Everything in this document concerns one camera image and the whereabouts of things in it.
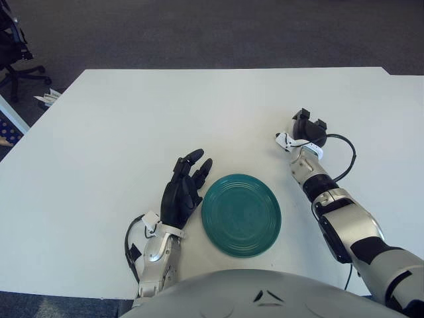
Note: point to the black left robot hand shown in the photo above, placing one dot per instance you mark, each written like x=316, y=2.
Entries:
x=175, y=202

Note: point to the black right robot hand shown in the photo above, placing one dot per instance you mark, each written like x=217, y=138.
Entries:
x=309, y=130

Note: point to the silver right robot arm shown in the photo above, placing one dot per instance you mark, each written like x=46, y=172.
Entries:
x=351, y=228

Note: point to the green ribbed plate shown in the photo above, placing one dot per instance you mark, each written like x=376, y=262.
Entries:
x=242, y=215

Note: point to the grey robot torso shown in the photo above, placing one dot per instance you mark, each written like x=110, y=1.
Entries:
x=248, y=298

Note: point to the white paper leaflets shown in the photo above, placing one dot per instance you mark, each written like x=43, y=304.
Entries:
x=47, y=97

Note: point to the blue dotted box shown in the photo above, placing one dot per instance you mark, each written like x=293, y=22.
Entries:
x=7, y=132

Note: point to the black office chair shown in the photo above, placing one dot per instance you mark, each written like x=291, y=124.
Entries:
x=11, y=43

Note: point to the white furniture frame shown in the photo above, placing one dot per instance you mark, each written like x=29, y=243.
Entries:
x=12, y=116

